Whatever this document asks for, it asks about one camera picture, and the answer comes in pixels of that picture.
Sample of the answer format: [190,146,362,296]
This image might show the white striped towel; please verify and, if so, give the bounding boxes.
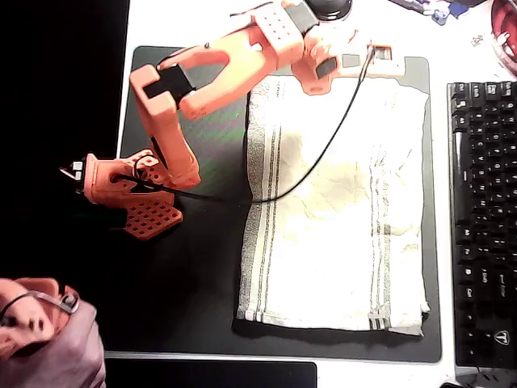
[236,74,431,339]

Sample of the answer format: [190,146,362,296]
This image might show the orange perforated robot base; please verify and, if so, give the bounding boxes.
[59,149,183,243]

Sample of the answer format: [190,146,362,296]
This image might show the person's hand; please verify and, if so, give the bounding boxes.
[0,276,82,359]

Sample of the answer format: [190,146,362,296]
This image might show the black round object white base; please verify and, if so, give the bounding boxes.
[305,0,353,21]

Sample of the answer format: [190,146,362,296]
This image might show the blue white plastic part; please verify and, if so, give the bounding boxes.
[422,6,452,27]

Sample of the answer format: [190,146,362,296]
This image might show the dark blue flat object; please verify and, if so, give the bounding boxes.
[443,0,490,19]

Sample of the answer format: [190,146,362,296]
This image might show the red bowl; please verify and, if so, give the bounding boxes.
[490,0,517,78]

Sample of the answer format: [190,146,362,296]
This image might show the black computer keyboard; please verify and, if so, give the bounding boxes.
[447,80,517,369]

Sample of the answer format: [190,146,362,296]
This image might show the black desk mat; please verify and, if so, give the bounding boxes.
[99,44,443,365]

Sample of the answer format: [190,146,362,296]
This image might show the black object at desk edge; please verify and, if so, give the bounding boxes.
[439,373,517,388]

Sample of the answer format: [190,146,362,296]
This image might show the orange gripper camera mount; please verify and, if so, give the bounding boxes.
[365,43,406,78]

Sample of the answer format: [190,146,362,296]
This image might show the black camera cable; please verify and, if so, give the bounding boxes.
[116,46,376,203]

